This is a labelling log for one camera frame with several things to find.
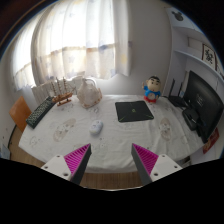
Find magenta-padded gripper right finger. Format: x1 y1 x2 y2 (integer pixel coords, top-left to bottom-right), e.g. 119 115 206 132
131 143 183 186

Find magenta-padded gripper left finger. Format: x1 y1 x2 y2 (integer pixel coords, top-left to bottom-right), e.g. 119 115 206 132
40 143 92 186

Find white cartoon-print computer mouse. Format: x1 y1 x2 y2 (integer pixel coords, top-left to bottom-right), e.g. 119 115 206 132
88 119 104 136

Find black mouse pad green lines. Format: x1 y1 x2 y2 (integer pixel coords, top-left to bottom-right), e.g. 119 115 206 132
114 100 155 123

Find white printed tablecloth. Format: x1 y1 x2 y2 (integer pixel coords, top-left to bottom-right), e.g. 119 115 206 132
18 94 205 174

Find red flat packet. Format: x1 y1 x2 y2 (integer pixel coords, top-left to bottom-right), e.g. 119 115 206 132
202 127 221 155

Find small black box device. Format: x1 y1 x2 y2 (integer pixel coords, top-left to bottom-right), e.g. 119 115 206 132
182 108 201 132

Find black computer keyboard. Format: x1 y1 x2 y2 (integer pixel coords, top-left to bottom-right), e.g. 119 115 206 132
25 95 57 130

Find black router with antennas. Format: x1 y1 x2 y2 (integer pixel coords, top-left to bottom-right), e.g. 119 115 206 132
167 78 188 108

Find wooden model sailing ship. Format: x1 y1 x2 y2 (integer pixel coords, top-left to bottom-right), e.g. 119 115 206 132
49 77 75 107

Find black computer monitor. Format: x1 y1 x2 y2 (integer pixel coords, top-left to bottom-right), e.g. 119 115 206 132
182 69 224 144

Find cartoon boy figurine clock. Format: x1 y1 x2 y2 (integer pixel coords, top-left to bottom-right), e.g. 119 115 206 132
142 75 163 104

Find large white conch shell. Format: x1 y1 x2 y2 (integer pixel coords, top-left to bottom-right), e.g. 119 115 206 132
76 77 103 109

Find white star-print curtain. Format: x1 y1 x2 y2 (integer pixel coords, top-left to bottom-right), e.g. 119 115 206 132
11 0 133 91

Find white metal rail frame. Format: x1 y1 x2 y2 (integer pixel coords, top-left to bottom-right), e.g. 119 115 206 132
30 75 84 105

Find white wall shelf unit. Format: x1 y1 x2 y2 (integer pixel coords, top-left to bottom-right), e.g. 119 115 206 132
164 6 224 98

